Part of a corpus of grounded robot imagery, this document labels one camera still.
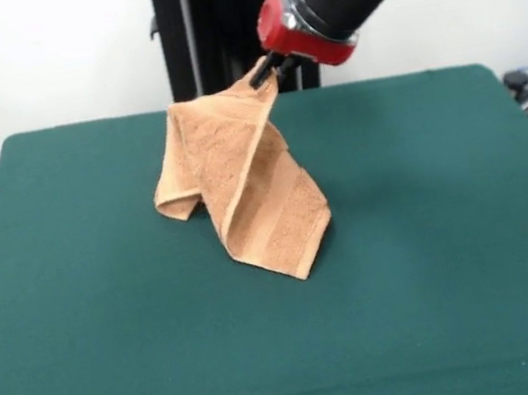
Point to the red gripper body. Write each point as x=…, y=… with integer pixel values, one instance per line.
x=288, y=38

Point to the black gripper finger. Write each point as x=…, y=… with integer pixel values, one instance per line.
x=263, y=72
x=286, y=66

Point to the tan terry towel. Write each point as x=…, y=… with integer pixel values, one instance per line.
x=272, y=216

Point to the dark green table cloth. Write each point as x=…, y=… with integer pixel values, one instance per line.
x=437, y=290

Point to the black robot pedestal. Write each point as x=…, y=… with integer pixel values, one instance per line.
x=177, y=44

